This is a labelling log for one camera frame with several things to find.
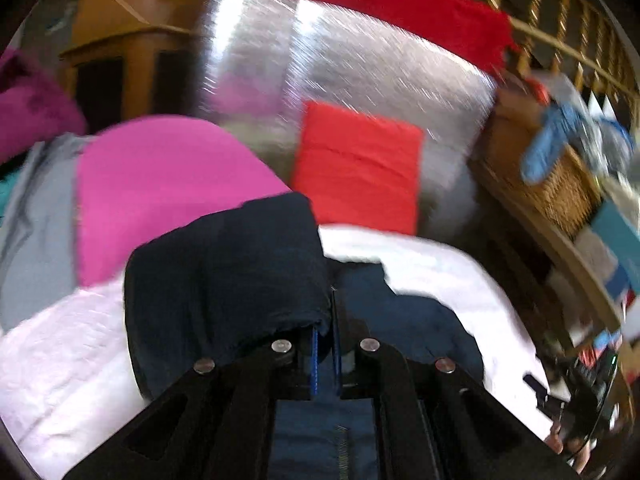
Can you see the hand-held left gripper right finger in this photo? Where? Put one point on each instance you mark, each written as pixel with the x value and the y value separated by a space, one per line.
pixel 336 350

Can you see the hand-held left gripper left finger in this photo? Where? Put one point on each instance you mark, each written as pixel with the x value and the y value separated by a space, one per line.
pixel 315 360

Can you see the navy blue jacket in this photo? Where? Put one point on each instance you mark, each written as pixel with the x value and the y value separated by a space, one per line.
pixel 225 270

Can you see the teal box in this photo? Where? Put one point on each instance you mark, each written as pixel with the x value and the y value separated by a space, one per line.
pixel 620 240

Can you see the folded red cloth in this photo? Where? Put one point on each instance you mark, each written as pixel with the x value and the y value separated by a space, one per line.
pixel 355 170

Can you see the wicker basket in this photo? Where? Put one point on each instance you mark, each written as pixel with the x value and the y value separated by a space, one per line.
pixel 560 195

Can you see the pink cloth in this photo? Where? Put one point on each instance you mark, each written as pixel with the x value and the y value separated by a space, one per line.
pixel 165 185

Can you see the blue cloth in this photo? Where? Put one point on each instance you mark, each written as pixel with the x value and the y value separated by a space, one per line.
pixel 547 145

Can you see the white pink blanket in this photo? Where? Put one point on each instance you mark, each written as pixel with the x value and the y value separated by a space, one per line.
pixel 60 360

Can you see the silver foil mat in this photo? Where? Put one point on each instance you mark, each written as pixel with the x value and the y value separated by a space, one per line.
pixel 350 60

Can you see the grey cloth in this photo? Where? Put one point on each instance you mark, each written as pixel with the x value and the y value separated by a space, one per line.
pixel 35 240

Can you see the fuzzy red cloth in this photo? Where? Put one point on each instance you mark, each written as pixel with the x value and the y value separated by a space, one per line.
pixel 425 10

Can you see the wooden railing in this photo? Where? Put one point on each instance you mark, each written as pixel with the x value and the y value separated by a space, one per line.
pixel 550 40

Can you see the magenta cloth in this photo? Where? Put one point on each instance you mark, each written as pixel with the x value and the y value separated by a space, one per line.
pixel 30 105

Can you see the wooden cabinet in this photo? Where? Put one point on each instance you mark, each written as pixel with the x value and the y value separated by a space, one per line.
pixel 130 10

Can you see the curved wooden bed frame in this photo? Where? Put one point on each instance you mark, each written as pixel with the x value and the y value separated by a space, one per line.
pixel 550 240

